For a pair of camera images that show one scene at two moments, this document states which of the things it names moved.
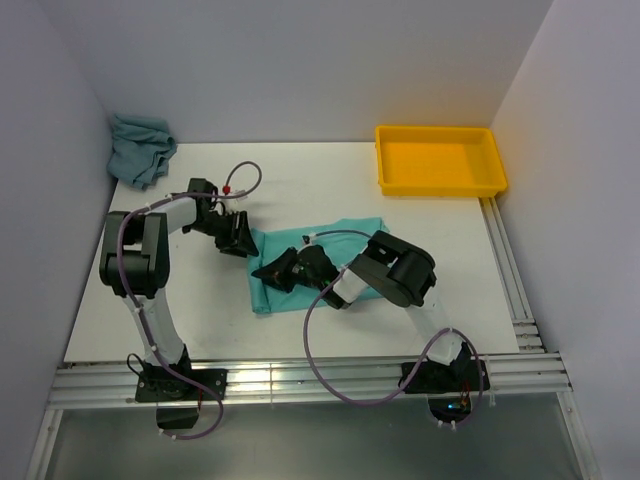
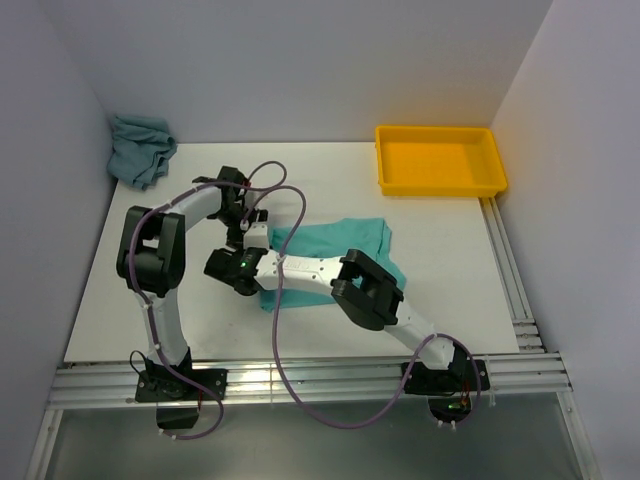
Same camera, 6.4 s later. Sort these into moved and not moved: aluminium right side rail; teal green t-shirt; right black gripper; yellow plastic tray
Moved: right black gripper
Not moved: yellow plastic tray; aluminium right side rail; teal green t-shirt
